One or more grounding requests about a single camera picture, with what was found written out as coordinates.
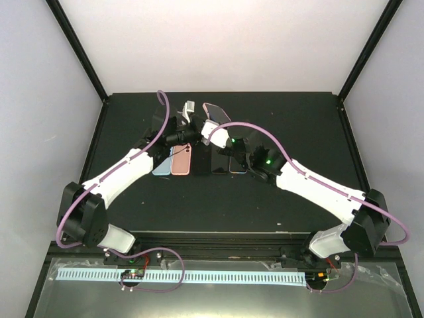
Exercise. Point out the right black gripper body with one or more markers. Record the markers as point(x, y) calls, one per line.
point(237, 153)

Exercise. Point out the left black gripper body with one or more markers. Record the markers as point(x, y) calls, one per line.
point(193, 136)

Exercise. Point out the pink cased phone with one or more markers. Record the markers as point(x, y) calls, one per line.
point(216, 113)
point(235, 167)

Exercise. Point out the black phone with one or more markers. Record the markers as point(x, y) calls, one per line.
point(201, 160)

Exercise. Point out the black phone case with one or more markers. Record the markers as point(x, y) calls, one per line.
point(219, 163)

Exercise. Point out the pink phone case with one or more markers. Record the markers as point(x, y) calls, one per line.
point(181, 160)

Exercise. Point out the blue phone case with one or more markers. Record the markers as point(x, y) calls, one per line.
point(165, 168)

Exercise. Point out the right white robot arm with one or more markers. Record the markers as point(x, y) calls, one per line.
point(363, 216)

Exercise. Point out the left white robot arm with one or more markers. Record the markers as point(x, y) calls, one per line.
point(82, 218)

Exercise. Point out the right small circuit board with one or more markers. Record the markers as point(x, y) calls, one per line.
point(315, 277)

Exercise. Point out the small circuit board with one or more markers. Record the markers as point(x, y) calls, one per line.
point(315, 277)
point(133, 274)

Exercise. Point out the left small circuit board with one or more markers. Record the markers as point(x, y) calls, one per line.
point(133, 274)

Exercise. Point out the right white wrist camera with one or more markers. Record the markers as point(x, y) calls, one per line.
point(215, 134)

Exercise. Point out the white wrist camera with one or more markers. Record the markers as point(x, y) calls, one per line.
point(215, 134)
point(188, 110)

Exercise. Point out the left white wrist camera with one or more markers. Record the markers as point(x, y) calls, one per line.
point(188, 110)

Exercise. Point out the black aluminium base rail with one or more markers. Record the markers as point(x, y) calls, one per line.
point(288, 249)

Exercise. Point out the white slotted cable duct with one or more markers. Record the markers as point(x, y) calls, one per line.
point(186, 277)

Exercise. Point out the left black frame post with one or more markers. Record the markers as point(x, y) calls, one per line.
point(71, 36)

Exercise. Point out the black frame post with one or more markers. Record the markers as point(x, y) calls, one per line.
point(373, 40)
point(71, 36)

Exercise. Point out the right black frame post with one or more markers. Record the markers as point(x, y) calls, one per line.
point(373, 40)

